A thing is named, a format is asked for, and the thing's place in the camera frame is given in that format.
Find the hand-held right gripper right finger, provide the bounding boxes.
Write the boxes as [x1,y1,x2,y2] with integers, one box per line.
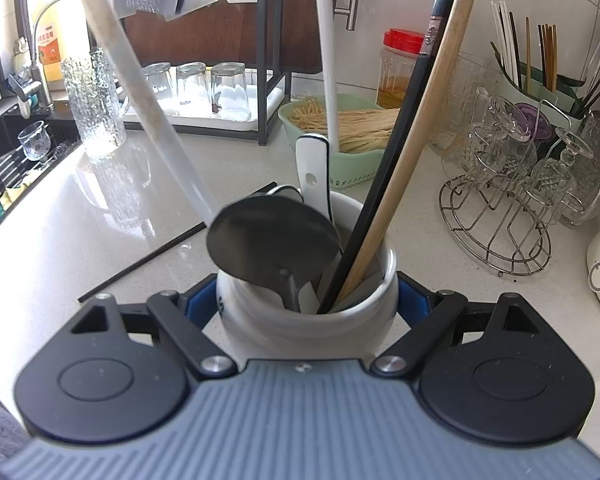
[370,272,546,377]

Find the small curved chrome faucet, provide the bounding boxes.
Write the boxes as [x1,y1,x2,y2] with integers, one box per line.
[32,0,87,62]

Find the bundle of assorted chopsticks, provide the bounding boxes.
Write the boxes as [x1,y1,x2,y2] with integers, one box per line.
[490,0,561,97]

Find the glass jug with handle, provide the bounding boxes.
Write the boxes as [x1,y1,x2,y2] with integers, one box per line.
[555,110,600,229]

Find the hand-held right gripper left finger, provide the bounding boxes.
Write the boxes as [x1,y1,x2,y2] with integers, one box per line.
[57,277,238,378]

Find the green plastic basket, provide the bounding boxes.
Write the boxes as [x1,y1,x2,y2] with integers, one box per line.
[278,94,406,191]

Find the textured glass mug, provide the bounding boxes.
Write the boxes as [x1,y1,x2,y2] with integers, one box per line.
[61,47,132,159]

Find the tall chrome faucet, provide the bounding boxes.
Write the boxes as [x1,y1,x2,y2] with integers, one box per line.
[0,0,54,112]

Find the white drip tray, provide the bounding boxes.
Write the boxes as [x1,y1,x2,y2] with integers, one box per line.
[122,82,286,129]

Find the plastic jar red lid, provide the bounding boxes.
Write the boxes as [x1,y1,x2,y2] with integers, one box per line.
[376,28,427,110]

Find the dark ladle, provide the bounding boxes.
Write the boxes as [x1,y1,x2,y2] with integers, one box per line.
[555,67,600,117]

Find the tall textured glass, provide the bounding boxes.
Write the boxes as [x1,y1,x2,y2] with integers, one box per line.
[427,52,491,162]

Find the black metal dish rack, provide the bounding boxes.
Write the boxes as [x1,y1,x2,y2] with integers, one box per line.
[97,0,294,149]

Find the black kitchen sink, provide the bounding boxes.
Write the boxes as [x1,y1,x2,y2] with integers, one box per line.
[0,105,82,242]

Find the yellow oil bottle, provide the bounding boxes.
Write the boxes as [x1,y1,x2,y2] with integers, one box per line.
[32,2,89,84]

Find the clear drinking glass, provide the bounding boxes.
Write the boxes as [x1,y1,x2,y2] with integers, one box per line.
[142,62,179,112]
[210,62,252,122]
[176,61,212,117]

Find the green utensil holder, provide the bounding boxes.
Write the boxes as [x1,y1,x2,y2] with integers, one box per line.
[497,57,600,122]

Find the dried noodles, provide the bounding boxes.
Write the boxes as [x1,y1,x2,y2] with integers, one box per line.
[287,100,402,154]

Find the white ceramic mug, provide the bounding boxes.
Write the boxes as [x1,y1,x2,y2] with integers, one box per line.
[215,190,399,357]

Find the wooden chopstick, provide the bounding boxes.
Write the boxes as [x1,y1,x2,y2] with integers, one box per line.
[337,0,481,307]

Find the white ceramic spoon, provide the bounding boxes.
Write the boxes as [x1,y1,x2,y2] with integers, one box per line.
[295,133,337,227]

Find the wire cup rack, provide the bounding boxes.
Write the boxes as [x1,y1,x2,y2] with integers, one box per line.
[439,100,600,277]

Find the glass goblet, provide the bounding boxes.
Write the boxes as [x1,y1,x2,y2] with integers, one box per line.
[525,135,597,212]
[472,87,537,172]

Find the yellow cloth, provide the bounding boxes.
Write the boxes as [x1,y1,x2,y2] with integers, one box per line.
[0,180,37,211]

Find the grey cloth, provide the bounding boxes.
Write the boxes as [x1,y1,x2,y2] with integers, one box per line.
[0,400,31,462]

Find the wooden cutting board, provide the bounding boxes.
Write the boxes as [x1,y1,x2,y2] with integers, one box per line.
[122,0,361,77]

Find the small stemmed glass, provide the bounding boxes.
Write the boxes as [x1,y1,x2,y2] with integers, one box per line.
[17,120,52,162]

